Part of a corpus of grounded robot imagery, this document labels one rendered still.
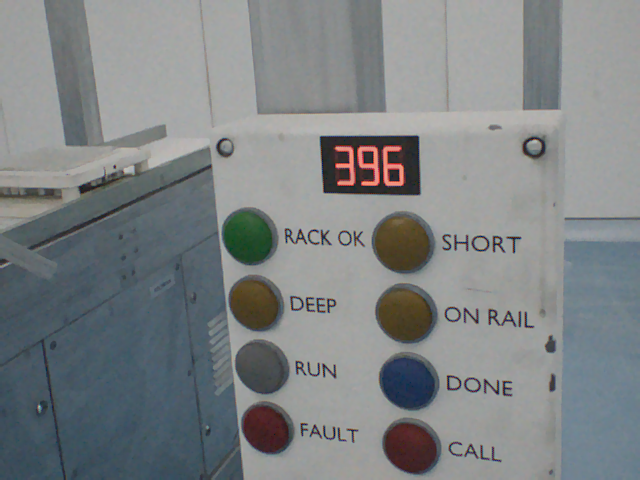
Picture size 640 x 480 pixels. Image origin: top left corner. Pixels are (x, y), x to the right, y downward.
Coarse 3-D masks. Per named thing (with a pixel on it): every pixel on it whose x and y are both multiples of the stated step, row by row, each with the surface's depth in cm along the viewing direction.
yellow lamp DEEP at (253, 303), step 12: (240, 288) 44; (252, 288) 44; (264, 288) 44; (240, 300) 44; (252, 300) 44; (264, 300) 44; (276, 300) 44; (240, 312) 45; (252, 312) 44; (264, 312) 44; (276, 312) 44; (252, 324) 45; (264, 324) 45
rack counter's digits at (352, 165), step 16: (336, 160) 41; (352, 160) 41; (368, 160) 40; (384, 160) 40; (400, 160) 40; (336, 176) 41; (352, 176) 41; (368, 176) 41; (384, 176) 40; (400, 176) 40
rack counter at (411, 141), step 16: (320, 144) 41; (336, 144) 41; (352, 144) 41; (368, 144) 40; (384, 144) 40; (400, 144) 40; (416, 144) 39; (416, 160) 40; (416, 176) 40; (336, 192) 42; (352, 192) 41; (368, 192) 41; (384, 192) 41; (400, 192) 40; (416, 192) 40
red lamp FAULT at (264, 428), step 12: (252, 408) 47; (264, 408) 46; (252, 420) 46; (264, 420) 46; (276, 420) 46; (252, 432) 47; (264, 432) 46; (276, 432) 46; (288, 432) 46; (252, 444) 47; (264, 444) 47; (276, 444) 46
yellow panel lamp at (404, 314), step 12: (384, 300) 42; (396, 300) 41; (408, 300) 41; (420, 300) 41; (384, 312) 42; (396, 312) 42; (408, 312) 41; (420, 312) 41; (384, 324) 42; (396, 324) 42; (408, 324) 42; (420, 324) 41; (396, 336) 42; (408, 336) 42; (420, 336) 42
